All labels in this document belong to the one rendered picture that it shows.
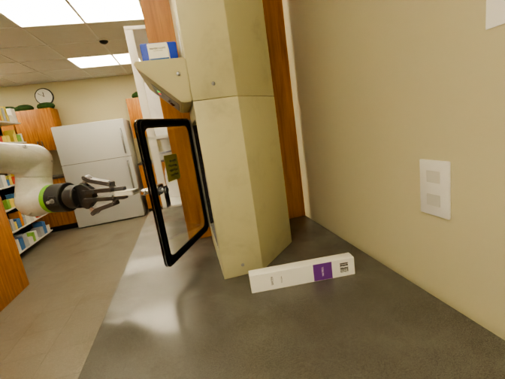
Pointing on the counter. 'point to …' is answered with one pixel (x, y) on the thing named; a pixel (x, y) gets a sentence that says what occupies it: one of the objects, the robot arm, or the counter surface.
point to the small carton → (158, 51)
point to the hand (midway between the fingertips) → (125, 192)
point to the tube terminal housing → (236, 128)
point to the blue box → (168, 48)
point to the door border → (152, 183)
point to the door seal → (156, 188)
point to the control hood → (168, 79)
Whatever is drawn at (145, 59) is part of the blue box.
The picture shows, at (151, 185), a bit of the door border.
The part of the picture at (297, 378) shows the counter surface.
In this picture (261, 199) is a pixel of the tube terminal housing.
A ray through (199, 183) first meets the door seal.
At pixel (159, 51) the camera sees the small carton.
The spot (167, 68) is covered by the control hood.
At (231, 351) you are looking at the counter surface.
